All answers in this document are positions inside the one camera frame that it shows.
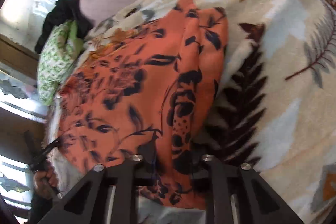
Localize orange floral blouse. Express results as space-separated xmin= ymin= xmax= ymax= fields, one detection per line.
xmin=58 ymin=0 xmax=228 ymax=209

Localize person left hand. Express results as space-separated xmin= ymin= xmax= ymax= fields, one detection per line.
xmin=34 ymin=165 xmax=58 ymax=200

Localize stained glass wooden door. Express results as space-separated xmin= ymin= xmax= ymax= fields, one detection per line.
xmin=1 ymin=35 xmax=47 ymax=223

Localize leaf print fleece blanket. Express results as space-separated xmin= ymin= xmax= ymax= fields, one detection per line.
xmin=47 ymin=0 xmax=335 ymax=223

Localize green white patterned pillow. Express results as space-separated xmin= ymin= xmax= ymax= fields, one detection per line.
xmin=37 ymin=20 xmax=84 ymax=106

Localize black garment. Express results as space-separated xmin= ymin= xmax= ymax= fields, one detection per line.
xmin=34 ymin=0 xmax=93 ymax=54

